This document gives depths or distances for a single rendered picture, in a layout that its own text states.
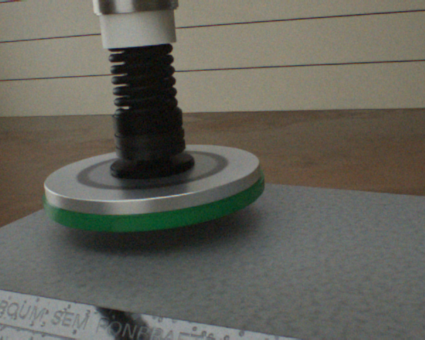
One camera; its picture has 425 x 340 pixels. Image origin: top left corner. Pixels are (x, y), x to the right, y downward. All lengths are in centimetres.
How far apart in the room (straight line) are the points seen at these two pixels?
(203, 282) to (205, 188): 9
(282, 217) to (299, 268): 12
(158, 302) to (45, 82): 760
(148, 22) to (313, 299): 28
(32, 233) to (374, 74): 601
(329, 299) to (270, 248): 11
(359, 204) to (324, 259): 15
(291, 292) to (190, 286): 8
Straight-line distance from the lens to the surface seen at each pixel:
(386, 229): 56
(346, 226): 56
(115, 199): 50
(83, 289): 48
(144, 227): 49
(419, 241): 53
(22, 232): 64
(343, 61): 652
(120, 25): 54
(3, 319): 50
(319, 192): 67
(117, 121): 56
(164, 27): 55
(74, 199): 52
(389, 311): 42
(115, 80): 56
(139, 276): 48
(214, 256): 51
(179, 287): 46
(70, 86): 779
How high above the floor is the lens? 106
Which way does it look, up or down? 15 degrees down
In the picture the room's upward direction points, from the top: 5 degrees counter-clockwise
